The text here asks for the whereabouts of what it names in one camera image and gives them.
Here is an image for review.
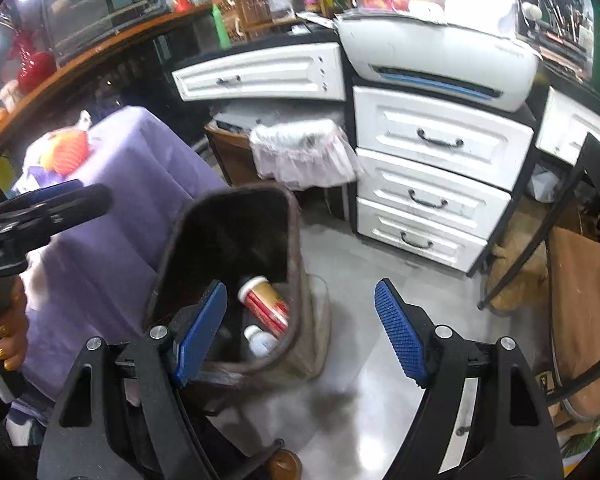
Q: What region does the black chair brown seat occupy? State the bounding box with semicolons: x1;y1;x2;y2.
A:
477;132;600;421

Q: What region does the glass display case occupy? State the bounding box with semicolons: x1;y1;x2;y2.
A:
40;0;176;63

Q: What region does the bag of orange fruit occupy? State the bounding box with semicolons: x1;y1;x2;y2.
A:
35;110;93;173

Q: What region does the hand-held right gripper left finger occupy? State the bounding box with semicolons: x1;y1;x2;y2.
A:
39;281;228;480

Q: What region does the person's left hand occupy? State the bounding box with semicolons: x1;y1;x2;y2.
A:
0;287;32;376

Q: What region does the green bottle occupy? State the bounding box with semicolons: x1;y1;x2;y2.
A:
211;4;232;51

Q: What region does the brown cardboard box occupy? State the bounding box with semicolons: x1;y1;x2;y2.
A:
204;124;261;188

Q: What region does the red label bottle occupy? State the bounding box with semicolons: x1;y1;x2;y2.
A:
237;275;291;333

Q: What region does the white printer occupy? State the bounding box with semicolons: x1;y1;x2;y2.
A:
337;12;541;113

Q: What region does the red vase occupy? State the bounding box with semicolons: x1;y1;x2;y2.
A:
10;30;56;93

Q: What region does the small white bottle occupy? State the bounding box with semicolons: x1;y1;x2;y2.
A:
243;325;281;358

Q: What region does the cluttered wall rack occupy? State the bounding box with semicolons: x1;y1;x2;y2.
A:
517;0;596;81

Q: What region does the purple floral tablecloth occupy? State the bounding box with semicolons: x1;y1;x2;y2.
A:
7;105;231;411

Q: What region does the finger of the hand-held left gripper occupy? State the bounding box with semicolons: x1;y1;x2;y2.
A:
10;184;113;252
0;180;83;222

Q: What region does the waste bin with white liner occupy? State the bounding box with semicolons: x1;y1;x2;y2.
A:
250;119;366;191

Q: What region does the white drawer black handle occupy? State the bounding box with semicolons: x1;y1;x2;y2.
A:
356;149;512;238
356;197;488;272
354;86;535;176
536;87;600;166

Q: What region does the wide white drawer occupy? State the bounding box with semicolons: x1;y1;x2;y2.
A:
172;42;346;103

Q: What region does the brown felt trash bin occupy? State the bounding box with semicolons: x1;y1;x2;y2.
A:
147;184;333;378

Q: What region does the curved wooden counter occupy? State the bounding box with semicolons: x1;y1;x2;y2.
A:
0;2;221;161

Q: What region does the tan cloth bag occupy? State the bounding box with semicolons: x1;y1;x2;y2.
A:
485;245;551;311

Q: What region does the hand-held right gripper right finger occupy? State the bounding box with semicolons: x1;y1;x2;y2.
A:
374;279;566;480

